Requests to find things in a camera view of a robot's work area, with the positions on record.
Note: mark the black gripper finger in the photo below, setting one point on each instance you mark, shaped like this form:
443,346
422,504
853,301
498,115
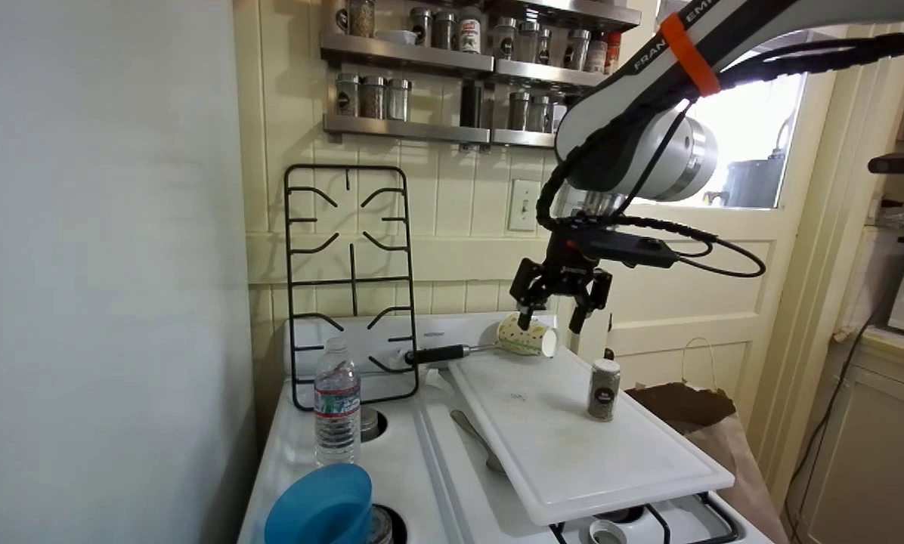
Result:
528,290
589,302

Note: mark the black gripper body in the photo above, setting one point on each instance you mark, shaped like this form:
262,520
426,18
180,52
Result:
576,251

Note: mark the pepper spice jar grey lid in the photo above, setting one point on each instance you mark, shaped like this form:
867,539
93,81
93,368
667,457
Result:
603,395

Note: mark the clear plastic water bottle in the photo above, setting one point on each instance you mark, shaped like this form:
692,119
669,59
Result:
336,413

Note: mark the blue plastic bowl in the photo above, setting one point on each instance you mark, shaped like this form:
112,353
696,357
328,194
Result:
315,510

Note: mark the white dotted cup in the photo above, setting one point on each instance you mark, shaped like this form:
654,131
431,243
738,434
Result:
522,340

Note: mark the cream door with window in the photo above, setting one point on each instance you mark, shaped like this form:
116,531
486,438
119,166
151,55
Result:
692,302

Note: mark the white plastic cutting board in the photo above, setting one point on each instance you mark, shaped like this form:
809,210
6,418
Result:
572,441

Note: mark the steel lid spice jar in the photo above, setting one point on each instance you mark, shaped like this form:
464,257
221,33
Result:
369,98
443,30
552,46
577,48
397,102
346,98
501,38
529,38
519,111
422,27
539,113

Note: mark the dark spice jar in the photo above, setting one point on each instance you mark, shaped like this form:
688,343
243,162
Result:
476,103

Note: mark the brown paper bag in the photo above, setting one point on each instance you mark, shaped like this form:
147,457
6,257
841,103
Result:
711,441

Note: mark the dark pot behind window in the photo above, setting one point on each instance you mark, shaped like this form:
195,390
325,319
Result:
754,182

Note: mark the steel spice shelf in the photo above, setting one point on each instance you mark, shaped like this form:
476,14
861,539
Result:
408,127
408,52
582,14

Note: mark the red spice jar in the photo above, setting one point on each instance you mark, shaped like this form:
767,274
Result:
608,52

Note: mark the white gas stove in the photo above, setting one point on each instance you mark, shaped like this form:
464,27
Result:
408,472

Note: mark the white label spice jar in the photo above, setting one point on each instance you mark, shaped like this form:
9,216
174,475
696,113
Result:
470,30

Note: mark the cream kitchen cabinet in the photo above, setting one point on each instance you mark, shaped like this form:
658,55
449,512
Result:
875,454

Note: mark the steel mug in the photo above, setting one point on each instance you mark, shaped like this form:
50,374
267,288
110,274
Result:
355,18

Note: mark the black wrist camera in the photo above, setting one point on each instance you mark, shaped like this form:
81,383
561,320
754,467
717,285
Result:
635,249

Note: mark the cream wall light switch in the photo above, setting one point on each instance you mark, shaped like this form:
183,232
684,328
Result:
522,205

